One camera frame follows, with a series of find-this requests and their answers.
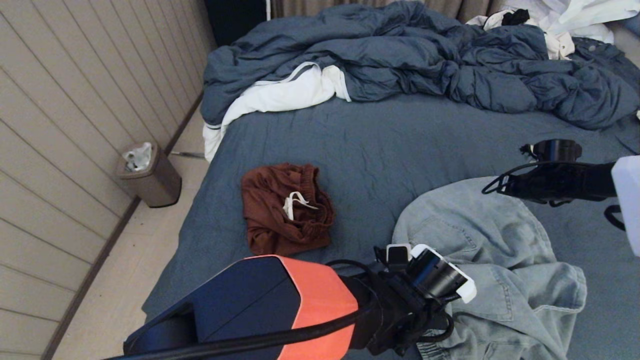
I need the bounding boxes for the light blue denim shorts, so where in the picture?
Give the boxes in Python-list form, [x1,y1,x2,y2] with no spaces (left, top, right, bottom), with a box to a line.
[392,176,588,360]

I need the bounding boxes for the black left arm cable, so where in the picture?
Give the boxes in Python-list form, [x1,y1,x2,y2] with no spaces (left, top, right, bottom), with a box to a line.
[100,259,383,360]

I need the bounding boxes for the small black garment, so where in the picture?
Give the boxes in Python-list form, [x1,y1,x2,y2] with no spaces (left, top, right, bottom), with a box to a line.
[500,9,529,27]

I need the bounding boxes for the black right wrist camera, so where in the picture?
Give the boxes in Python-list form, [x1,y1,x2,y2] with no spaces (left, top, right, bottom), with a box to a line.
[520,139,583,163]

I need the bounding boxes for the brown trash bin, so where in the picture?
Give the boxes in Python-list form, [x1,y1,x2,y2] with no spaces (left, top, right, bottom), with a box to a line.
[114,142,182,208]

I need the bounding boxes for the dark blue denim garment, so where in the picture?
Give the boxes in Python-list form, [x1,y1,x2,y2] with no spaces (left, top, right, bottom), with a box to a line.
[570,37,640,78]

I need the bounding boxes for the dark blue crumpled duvet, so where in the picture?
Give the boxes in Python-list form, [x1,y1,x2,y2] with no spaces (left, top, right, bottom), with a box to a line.
[200,1,640,131]

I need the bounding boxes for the beige curtain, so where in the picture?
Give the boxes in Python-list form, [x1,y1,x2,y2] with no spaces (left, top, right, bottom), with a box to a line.
[270,0,506,25]

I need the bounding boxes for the blue pillow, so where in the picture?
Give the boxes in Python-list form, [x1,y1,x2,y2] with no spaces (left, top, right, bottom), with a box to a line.
[617,10,640,38]

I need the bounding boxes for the rust brown drawstring shorts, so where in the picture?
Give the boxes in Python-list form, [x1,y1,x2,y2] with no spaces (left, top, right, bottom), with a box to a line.
[241,163,336,257]

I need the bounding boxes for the white crumpled clothing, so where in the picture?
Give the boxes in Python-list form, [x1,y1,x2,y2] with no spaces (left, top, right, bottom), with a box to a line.
[500,0,640,45]

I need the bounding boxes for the dark cabinet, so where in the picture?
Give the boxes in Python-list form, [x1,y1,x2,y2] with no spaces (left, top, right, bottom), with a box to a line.
[203,0,267,48]

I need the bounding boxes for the bed with blue sheet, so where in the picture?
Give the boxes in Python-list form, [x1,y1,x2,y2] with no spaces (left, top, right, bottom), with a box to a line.
[141,92,640,360]

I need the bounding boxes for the black and white left wrist camera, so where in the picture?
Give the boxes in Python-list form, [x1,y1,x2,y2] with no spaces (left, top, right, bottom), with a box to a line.
[375,243,477,304]

